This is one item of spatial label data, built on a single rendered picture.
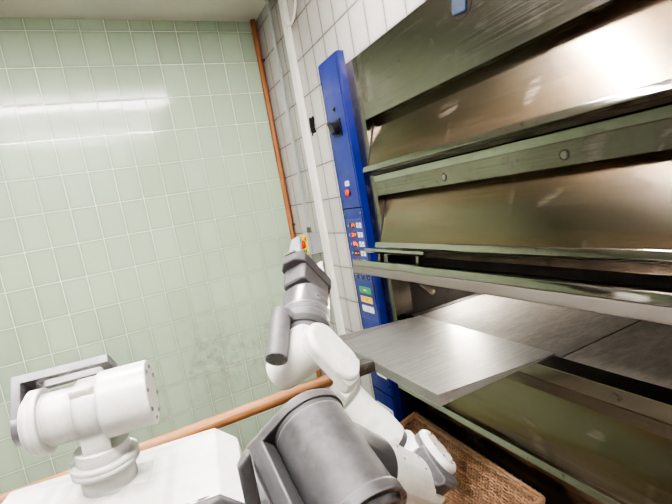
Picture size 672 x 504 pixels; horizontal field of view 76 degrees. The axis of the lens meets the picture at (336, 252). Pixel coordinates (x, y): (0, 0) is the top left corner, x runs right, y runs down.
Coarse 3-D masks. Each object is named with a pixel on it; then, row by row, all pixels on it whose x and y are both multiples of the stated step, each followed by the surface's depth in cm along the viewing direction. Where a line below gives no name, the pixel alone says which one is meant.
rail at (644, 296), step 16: (416, 272) 113; (432, 272) 107; (448, 272) 102; (464, 272) 97; (480, 272) 94; (544, 288) 78; (560, 288) 75; (576, 288) 73; (592, 288) 70; (608, 288) 68; (624, 288) 66; (656, 304) 62
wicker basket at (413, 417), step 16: (416, 416) 151; (416, 432) 151; (448, 448) 135; (464, 448) 129; (464, 464) 128; (480, 464) 123; (464, 480) 128; (480, 480) 122; (496, 480) 117; (512, 480) 112; (448, 496) 134; (464, 496) 128; (480, 496) 122; (496, 496) 117; (512, 496) 112
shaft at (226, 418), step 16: (304, 384) 106; (320, 384) 107; (256, 400) 102; (272, 400) 102; (288, 400) 103; (224, 416) 97; (240, 416) 98; (176, 432) 93; (192, 432) 94; (144, 448) 90; (0, 496) 80
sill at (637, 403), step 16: (528, 368) 105; (544, 368) 100; (560, 368) 97; (576, 368) 96; (592, 368) 95; (560, 384) 97; (576, 384) 93; (592, 384) 90; (608, 384) 87; (624, 384) 86; (640, 384) 85; (608, 400) 87; (624, 400) 84; (640, 400) 82; (656, 400) 79; (656, 416) 79
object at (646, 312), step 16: (368, 272) 136; (384, 272) 127; (400, 272) 120; (496, 272) 111; (464, 288) 97; (480, 288) 93; (496, 288) 89; (512, 288) 85; (528, 288) 82; (640, 288) 78; (656, 288) 78; (560, 304) 75; (576, 304) 73; (592, 304) 70; (608, 304) 68; (624, 304) 66; (640, 304) 64; (656, 320) 62
